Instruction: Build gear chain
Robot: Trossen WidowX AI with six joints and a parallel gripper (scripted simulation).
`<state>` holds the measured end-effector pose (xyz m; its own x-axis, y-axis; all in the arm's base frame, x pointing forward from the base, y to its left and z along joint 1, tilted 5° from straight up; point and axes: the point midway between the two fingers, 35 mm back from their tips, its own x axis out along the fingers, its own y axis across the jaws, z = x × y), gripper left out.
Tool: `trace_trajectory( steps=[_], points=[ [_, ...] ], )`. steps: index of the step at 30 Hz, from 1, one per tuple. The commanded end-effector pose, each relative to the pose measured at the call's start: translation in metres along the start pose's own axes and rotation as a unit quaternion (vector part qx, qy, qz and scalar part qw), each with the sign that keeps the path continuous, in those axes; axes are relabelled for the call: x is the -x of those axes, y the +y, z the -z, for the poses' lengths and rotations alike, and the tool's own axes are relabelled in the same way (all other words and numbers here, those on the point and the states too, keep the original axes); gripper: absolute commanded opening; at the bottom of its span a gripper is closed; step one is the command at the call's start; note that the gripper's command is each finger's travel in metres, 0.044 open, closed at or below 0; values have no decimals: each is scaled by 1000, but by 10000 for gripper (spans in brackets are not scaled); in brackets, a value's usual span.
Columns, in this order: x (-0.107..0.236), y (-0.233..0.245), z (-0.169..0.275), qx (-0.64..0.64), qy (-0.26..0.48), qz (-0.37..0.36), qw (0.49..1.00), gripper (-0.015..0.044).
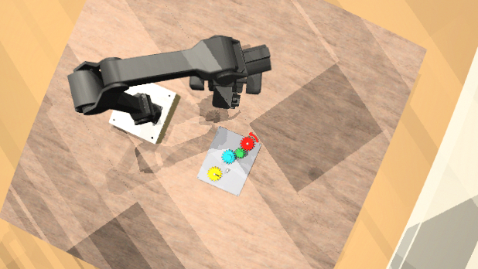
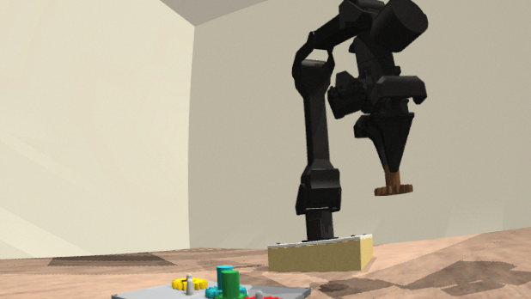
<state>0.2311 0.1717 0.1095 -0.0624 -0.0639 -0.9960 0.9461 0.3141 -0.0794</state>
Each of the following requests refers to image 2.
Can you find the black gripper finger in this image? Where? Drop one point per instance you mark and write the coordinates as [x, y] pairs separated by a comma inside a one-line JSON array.
[[375, 136], [394, 129]]

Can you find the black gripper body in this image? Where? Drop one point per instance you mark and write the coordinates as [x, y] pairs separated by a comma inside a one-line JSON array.
[[390, 92]]

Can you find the brown gear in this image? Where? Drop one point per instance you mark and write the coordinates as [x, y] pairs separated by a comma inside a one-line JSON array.
[[393, 185]]

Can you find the teal gear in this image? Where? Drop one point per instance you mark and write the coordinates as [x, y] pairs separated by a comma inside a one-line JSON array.
[[217, 290]]

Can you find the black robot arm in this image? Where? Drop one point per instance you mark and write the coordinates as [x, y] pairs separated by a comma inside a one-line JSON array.
[[380, 31]]

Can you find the green gear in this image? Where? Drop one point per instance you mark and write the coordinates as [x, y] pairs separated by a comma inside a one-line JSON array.
[[230, 286]]

